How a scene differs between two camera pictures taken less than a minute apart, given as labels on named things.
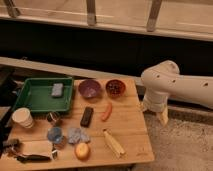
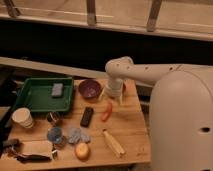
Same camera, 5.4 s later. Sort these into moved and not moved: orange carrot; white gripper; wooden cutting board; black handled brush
Moved: white gripper
Not moved: orange carrot; wooden cutting board; black handled brush
